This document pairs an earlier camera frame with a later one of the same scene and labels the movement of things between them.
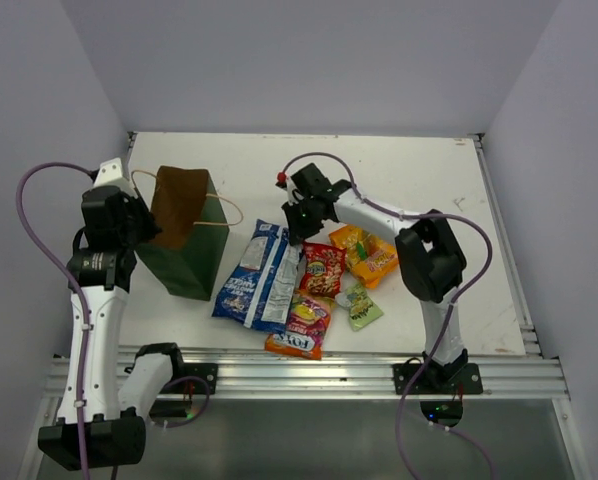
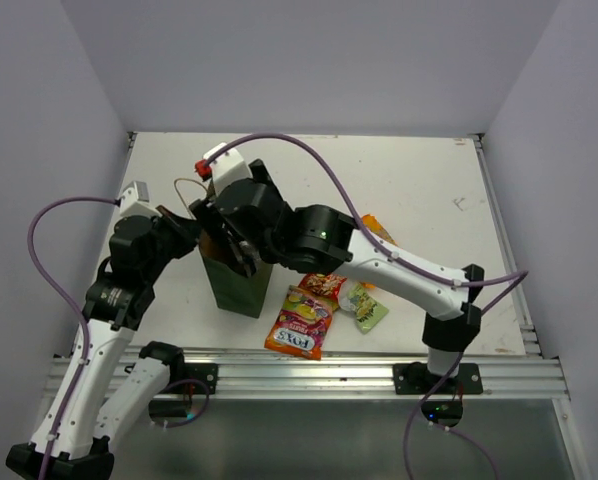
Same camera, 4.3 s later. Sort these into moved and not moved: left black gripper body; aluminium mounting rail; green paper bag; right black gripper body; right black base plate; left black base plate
Moved: left black gripper body; right black gripper body; green paper bag
Not moved: left black base plate; right black base plate; aluminium mounting rail
